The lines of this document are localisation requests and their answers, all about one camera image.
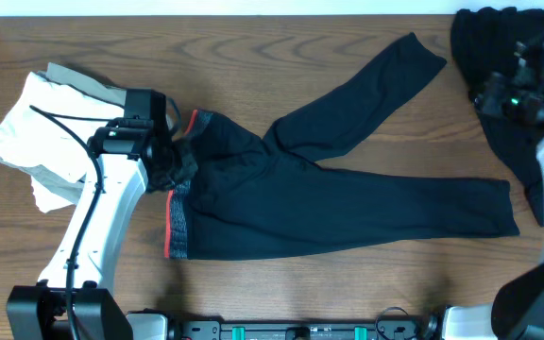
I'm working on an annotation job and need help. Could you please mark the black leggings with red waistband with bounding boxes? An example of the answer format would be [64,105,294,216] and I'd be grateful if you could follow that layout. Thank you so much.
[164,34,519,260]

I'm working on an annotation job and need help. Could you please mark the white crumpled cloth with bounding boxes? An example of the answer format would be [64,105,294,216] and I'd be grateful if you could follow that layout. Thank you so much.
[0,72,124,213]

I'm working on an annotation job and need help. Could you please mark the black folded garment pile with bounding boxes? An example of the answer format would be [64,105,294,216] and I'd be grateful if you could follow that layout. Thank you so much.
[450,8,544,224]

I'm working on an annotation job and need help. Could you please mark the beige folded cloth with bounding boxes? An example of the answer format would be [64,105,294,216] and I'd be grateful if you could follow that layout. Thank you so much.
[37,62,127,107]

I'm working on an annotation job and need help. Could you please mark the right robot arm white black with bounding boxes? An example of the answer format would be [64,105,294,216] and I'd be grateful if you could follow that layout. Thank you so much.
[438,43,544,339]

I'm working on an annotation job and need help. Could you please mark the black base rail with mounts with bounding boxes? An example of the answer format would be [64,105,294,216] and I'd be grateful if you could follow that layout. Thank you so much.
[125,305,443,340]

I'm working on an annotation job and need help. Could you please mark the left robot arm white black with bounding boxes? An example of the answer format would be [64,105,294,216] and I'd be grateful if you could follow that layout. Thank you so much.
[6,89,181,339]

